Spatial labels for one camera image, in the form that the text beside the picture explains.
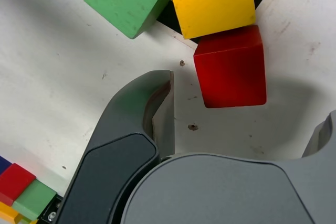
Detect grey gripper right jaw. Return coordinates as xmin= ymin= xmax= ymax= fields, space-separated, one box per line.
xmin=119 ymin=108 xmax=336 ymax=224

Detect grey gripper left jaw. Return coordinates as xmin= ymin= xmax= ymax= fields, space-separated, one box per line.
xmin=56 ymin=69 xmax=176 ymax=224

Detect red cube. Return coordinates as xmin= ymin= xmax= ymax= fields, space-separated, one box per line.
xmin=193 ymin=24 xmax=267 ymax=109

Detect yellow cube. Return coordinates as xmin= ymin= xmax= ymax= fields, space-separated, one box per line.
xmin=164 ymin=0 xmax=257 ymax=40

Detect green building block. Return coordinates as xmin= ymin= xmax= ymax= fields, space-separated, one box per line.
xmin=12 ymin=179 xmax=57 ymax=221

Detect red building block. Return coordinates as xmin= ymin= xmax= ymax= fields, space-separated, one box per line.
xmin=0 ymin=163 xmax=37 ymax=207

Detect blue building block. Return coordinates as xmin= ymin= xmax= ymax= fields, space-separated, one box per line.
xmin=0 ymin=155 xmax=13 ymax=174

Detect yellow building block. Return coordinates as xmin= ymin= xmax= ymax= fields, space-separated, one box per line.
xmin=0 ymin=201 xmax=24 ymax=224

